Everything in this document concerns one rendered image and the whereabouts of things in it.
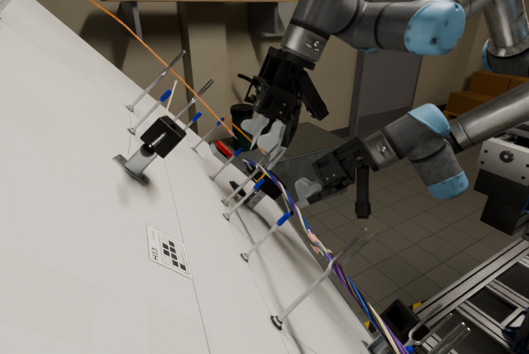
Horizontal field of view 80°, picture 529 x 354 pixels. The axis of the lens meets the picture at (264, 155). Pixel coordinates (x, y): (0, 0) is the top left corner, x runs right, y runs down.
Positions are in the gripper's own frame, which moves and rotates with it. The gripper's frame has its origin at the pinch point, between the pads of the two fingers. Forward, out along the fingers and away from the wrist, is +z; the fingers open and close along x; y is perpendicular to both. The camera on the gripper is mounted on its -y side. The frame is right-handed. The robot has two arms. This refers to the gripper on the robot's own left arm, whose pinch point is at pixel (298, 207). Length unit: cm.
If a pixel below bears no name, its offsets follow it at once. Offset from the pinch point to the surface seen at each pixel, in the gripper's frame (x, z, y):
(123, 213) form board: 49, -2, 12
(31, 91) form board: 48, 3, 28
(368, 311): 42.3, -14.6, -7.2
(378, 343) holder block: 16.8, -5.3, -24.9
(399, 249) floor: -150, 5, -71
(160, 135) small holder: 43.9, -5.6, 17.4
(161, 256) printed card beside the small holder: 49.2, -3.4, 6.7
